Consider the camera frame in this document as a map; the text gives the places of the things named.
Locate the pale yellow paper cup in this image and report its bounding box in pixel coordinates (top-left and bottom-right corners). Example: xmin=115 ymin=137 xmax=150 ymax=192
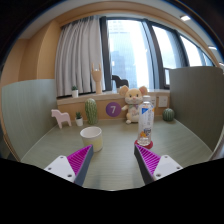
xmin=80 ymin=126 xmax=103 ymax=152

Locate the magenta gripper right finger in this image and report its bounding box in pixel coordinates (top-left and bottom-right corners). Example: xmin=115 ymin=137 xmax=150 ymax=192
xmin=134 ymin=145 xmax=182 ymax=184

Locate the small potted plant on sill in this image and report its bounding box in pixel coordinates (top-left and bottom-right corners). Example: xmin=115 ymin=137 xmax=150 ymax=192
xmin=72 ymin=86 xmax=78 ymax=98

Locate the round green ceramic cactus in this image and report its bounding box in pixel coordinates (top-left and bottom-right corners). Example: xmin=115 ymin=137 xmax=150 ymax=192
xmin=162 ymin=108 xmax=175 ymax=121

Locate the wooden hand sculpture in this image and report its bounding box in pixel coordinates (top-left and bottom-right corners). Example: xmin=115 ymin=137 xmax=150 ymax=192
xmin=91 ymin=66 xmax=102 ymax=94

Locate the clear plastic water bottle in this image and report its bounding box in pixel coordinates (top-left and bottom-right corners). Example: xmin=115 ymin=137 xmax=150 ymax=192
xmin=137 ymin=95 xmax=154 ymax=146

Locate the green desk partition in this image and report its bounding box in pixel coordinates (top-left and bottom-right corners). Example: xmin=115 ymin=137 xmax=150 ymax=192
xmin=169 ymin=66 xmax=224 ymax=150
xmin=1 ymin=79 xmax=57 ymax=160

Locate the white wall switch socket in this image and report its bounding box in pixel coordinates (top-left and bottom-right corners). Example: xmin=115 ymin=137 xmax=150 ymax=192
xmin=158 ymin=96 xmax=168 ymax=108

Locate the red round coaster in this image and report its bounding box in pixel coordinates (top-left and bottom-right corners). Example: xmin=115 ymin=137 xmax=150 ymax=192
xmin=134 ymin=140 xmax=153 ymax=150

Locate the black horse figure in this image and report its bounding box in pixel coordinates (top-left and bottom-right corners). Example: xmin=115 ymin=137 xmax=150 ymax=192
xmin=112 ymin=75 xmax=129 ymax=89

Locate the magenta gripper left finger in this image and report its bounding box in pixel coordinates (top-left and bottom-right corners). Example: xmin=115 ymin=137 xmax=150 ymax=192
xmin=45 ymin=145 xmax=93 ymax=186

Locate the right green desk partition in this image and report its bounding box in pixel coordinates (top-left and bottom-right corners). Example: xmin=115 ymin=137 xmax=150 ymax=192
xmin=169 ymin=66 xmax=224 ymax=150

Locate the white wall power socket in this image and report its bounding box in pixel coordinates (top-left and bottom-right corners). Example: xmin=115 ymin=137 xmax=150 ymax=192
xmin=150 ymin=96 xmax=156 ymax=107

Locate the left green desk partition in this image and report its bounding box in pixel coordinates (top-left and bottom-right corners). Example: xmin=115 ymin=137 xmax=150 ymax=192
xmin=1 ymin=79 xmax=57 ymax=160

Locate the purple round number seven sign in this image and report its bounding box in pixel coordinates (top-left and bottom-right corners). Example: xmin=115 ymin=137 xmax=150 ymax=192
xmin=106 ymin=102 xmax=121 ymax=117

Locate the grey curtain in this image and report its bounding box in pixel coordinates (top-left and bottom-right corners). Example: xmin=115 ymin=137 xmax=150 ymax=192
xmin=55 ymin=16 xmax=103 ymax=96

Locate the small potted plant on desk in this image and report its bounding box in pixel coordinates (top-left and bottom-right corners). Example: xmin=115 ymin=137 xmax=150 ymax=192
xmin=75 ymin=112 xmax=83 ymax=127

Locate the tall green ceramic cactus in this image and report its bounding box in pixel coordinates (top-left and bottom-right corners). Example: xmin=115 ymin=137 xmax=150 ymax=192
xmin=85 ymin=98 xmax=98 ymax=125

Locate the plush mouse toy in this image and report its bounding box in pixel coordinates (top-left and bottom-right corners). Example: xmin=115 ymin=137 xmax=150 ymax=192
xmin=119 ymin=85 xmax=147 ymax=124

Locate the pink wooden horse figure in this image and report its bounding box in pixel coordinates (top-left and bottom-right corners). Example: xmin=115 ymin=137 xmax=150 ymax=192
xmin=51 ymin=109 xmax=71 ymax=128

